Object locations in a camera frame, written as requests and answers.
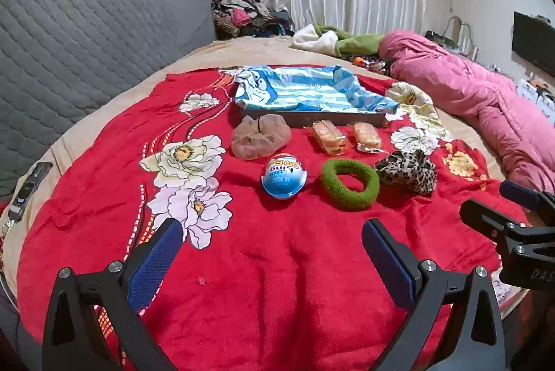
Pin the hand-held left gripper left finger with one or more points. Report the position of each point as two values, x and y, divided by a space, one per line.
156 262

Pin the green and white garment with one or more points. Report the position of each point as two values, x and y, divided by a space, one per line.
347 41

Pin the black television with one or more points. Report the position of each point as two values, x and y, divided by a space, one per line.
535 43

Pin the dark grey oblong device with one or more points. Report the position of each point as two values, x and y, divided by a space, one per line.
28 191

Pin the metal frame chair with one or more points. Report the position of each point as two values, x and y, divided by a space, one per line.
464 37

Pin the grey quilted headboard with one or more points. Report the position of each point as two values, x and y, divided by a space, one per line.
86 58

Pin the red floral blanket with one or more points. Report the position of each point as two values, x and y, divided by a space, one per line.
260 267

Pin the beige bed sheet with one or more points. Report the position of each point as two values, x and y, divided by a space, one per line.
217 54

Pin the pink duvet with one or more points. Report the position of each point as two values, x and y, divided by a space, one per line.
477 93

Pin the green fuzzy scrunchie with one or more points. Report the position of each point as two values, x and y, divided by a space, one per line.
331 193

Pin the beige mesh scrunchie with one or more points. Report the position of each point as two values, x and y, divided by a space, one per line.
256 141

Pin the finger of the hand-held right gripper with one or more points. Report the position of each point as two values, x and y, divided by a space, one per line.
520 193
485 221

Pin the pile of clothes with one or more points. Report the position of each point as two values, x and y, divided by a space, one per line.
243 15

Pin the leopard print scrunchie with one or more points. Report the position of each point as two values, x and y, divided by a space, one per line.
407 173

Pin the blue striped cartoon cloth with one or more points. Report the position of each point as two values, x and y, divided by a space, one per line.
303 91

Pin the blue white toy egg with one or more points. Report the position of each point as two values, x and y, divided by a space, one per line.
284 180

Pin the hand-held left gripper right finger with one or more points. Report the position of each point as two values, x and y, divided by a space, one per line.
388 262

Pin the brown shallow box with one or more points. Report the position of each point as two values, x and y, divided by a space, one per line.
299 120

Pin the orange cracker packet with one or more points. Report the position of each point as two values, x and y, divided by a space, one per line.
366 136
330 139

